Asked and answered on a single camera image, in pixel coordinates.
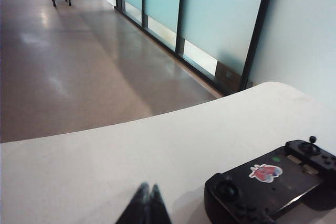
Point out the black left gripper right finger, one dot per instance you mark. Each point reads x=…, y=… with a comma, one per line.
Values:
x=158, y=208

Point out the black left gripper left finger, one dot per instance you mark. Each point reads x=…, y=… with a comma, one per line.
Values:
x=136, y=205

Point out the black remote control with sticker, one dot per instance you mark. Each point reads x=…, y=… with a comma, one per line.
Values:
x=265, y=187

